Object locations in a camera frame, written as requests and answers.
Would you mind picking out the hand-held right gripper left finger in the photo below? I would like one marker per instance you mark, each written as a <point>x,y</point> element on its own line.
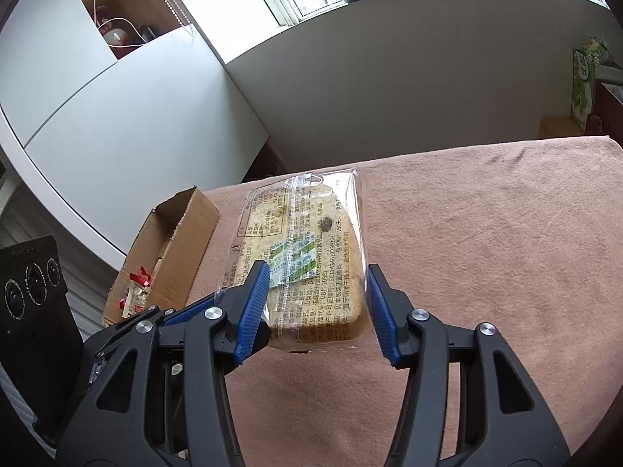
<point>253,311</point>

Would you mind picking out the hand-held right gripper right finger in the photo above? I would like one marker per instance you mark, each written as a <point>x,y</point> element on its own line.
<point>384,316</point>

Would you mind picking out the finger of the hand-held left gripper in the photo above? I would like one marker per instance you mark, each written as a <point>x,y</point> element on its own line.
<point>190,312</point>

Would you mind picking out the red and white snack pouch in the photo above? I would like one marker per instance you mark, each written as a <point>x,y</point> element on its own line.
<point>136,296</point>

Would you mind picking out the brown cardboard box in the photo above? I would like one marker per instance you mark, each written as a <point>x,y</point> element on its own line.
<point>185,248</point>

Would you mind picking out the clear bagged sliced bread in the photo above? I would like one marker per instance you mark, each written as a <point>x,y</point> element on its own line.
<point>311,233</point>

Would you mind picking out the white cabinet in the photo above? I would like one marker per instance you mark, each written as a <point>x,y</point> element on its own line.
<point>121,121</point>

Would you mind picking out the red and white round object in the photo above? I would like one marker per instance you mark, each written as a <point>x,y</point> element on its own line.
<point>117,38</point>

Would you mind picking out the dark brown box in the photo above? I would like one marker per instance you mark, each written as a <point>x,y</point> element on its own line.
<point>606,109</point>

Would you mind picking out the green and white carton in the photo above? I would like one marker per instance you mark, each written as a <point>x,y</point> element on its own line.
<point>584,87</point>

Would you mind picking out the open wooden shelf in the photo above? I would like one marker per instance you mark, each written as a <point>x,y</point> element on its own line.
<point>146,5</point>

